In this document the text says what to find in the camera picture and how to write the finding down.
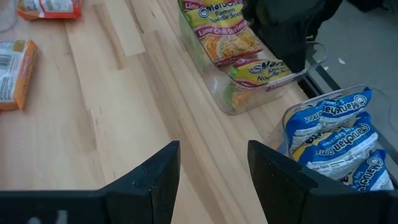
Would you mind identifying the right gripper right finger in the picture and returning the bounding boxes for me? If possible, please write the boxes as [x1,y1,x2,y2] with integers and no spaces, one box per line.
[248,139,398,224]

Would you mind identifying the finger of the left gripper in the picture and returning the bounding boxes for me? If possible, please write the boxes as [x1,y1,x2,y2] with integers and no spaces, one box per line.
[281,46,307,74]

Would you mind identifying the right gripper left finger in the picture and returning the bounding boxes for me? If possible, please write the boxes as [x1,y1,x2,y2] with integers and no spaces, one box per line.
[0,140,181,224]

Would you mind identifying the yellow-pink snack packet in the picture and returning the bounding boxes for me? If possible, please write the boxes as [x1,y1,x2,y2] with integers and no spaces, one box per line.
[223,57,295,111]

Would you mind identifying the blue Maruchan ramen pack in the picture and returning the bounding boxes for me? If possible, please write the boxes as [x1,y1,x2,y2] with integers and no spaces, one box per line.
[285,88,373,155]
[294,123,379,181]
[340,149,395,192]

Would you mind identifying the green Maruchan ramen pack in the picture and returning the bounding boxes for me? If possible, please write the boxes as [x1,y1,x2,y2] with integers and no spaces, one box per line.
[178,0,264,68]

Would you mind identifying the orange Maruchan ramen pack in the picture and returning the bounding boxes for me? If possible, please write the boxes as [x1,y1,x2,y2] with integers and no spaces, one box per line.
[0,39,39,112]
[17,0,83,21]

